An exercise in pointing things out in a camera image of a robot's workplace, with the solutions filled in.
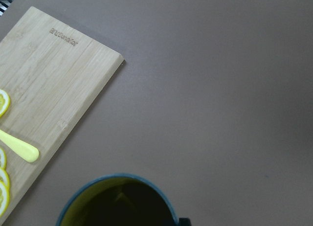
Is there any blue mug yellow inside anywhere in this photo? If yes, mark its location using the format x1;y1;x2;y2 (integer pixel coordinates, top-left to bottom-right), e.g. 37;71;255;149
56;173;191;226

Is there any lemon slice row middle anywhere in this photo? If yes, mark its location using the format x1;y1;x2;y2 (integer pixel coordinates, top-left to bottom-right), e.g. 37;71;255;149
0;168;10;189

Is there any lemon slice on knife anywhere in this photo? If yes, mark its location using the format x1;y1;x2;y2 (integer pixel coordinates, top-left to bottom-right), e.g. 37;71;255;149
0;89;10;117

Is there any bamboo cutting board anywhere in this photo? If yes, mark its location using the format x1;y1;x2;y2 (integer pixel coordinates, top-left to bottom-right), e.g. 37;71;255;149
0;7;123;222

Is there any lemon slice row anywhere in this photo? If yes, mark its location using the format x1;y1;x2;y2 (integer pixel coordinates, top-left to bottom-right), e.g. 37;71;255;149
0;168;10;189
0;181;10;216

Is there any lemon slice row outer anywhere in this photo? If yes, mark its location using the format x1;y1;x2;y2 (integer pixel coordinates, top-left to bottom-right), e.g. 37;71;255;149
0;181;10;216

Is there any yellow plastic knife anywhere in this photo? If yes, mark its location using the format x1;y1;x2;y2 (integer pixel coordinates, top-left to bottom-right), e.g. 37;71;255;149
0;130;39;163

